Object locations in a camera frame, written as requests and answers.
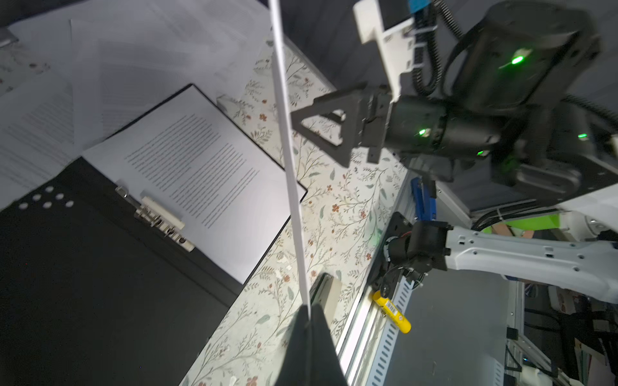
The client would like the printed sheet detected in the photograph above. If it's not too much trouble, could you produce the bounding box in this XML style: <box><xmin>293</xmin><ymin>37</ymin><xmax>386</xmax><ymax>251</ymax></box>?
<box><xmin>9</xmin><ymin>1</ymin><xmax>270</xmax><ymax>151</ymax></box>
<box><xmin>268</xmin><ymin>0</ymin><xmax>312</xmax><ymax>319</ymax></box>
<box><xmin>83</xmin><ymin>85</ymin><xmax>290</xmax><ymax>283</ymax></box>
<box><xmin>1</xmin><ymin>72</ymin><xmax>77</xmax><ymax>208</ymax></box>

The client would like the blue tool handle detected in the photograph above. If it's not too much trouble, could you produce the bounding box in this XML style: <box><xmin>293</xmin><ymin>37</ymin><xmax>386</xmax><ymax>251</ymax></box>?
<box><xmin>410</xmin><ymin>177</ymin><xmax>437</xmax><ymax>221</ymax></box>

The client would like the yellow utility knife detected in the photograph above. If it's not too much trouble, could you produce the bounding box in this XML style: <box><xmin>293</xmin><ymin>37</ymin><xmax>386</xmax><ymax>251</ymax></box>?
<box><xmin>372</xmin><ymin>290</ymin><xmax>411</xmax><ymax>334</ymax></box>

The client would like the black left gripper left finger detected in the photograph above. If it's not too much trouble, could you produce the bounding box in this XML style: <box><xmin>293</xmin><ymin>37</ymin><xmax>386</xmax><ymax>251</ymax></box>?
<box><xmin>275</xmin><ymin>306</ymin><xmax>309</xmax><ymax>386</ymax></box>

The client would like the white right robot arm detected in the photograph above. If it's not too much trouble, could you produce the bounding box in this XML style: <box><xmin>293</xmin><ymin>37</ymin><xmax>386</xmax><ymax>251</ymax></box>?
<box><xmin>291</xmin><ymin>1</ymin><xmax>617</xmax><ymax>303</ymax></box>

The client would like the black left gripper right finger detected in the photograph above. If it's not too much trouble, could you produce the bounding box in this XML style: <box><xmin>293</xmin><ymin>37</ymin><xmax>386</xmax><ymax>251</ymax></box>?
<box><xmin>308</xmin><ymin>304</ymin><xmax>348</xmax><ymax>386</ymax></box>

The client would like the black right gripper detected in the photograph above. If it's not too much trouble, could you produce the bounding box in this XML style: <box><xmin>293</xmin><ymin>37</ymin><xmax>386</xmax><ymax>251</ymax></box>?
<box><xmin>291</xmin><ymin>86</ymin><xmax>505</xmax><ymax>167</ymax></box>

